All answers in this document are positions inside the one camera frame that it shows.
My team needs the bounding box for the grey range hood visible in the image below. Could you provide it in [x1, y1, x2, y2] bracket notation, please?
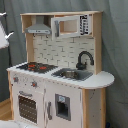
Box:
[25, 16, 51, 35]

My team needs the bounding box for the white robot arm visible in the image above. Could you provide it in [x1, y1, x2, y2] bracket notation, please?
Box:
[0, 12, 14, 49]

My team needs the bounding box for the red stove knob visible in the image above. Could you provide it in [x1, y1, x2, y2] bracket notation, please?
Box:
[12, 76, 19, 84]
[31, 81, 37, 88]

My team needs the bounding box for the wooden toy kitchen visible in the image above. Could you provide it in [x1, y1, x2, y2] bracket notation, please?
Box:
[8, 11, 114, 128]

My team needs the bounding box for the black toy faucet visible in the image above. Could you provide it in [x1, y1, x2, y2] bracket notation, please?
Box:
[75, 50, 95, 71]

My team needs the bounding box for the grey toy sink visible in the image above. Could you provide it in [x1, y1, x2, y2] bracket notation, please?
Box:
[53, 68, 93, 81]

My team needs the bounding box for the grey ice dispenser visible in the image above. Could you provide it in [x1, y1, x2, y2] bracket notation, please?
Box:
[55, 94, 71, 121]

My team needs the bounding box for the metal pot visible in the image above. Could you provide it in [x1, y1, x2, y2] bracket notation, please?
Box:
[62, 71, 78, 79]

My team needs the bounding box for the white fridge door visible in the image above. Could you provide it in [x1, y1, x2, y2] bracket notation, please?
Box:
[45, 82, 82, 128]

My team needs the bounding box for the white oven door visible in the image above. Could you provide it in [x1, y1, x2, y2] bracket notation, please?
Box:
[12, 87, 44, 128]

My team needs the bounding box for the left red stove knob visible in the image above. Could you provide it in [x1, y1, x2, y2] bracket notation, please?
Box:
[12, 76, 19, 84]

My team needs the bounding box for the right red stove knob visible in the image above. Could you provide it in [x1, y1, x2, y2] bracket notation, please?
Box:
[31, 81, 37, 88]

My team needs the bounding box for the white microwave door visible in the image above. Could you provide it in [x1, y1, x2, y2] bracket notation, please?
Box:
[50, 14, 92, 38]

